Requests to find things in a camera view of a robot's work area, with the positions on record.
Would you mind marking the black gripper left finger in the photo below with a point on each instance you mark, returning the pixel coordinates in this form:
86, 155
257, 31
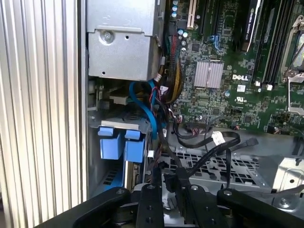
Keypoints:
150, 206

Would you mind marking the CPU socket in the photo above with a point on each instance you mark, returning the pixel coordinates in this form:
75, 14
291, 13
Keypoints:
301, 35

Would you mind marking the black expansion slot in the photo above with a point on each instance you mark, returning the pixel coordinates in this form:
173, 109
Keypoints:
203, 16
216, 16

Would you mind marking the black RAM slot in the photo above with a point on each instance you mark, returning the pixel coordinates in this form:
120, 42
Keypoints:
275, 45
264, 42

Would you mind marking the silver finned chipset heatsink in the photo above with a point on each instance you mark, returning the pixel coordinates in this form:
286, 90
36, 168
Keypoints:
209, 74

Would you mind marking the metal disk bay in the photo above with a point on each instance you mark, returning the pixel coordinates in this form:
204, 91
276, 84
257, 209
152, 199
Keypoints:
118, 123

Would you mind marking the white expansion slot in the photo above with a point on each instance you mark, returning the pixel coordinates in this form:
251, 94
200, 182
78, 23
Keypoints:
191, 14

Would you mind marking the open silver PC case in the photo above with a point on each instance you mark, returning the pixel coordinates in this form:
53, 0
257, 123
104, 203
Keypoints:
270, 142

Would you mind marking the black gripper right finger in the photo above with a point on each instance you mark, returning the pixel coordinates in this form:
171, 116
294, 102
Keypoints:
199, 206

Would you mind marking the hard disk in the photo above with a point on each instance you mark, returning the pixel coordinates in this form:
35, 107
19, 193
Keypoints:
109, 147

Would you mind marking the metal socket cover frame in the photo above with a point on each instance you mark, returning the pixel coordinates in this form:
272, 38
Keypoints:
297, 109

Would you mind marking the silver power supply box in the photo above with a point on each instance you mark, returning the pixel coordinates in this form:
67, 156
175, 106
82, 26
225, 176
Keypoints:
118, 54

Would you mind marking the black Nvidia graphics card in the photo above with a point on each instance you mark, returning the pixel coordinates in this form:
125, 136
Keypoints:
249, 26

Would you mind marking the green Dell motherboard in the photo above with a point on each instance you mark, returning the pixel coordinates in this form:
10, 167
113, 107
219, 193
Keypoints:
213, 107

